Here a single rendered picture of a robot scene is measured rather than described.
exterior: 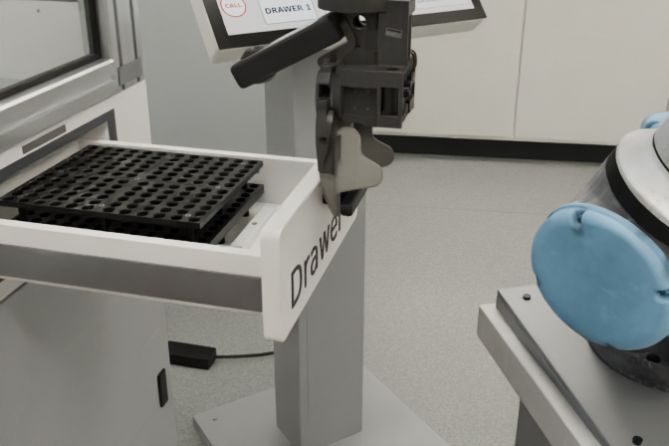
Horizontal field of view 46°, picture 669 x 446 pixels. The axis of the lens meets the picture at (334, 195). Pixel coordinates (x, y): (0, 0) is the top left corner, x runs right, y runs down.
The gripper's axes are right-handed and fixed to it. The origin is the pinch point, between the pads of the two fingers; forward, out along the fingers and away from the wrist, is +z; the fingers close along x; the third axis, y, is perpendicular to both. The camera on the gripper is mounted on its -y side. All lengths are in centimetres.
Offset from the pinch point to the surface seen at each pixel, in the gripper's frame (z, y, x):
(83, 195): 0.7, -25.3, -5.1
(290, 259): 1.5, -1.0, -11.7
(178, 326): 91, -73, 104
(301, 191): -2.3, -1.8, -5.4
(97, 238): 1.3, -19.4, -12.6
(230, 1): -12, -28, 43
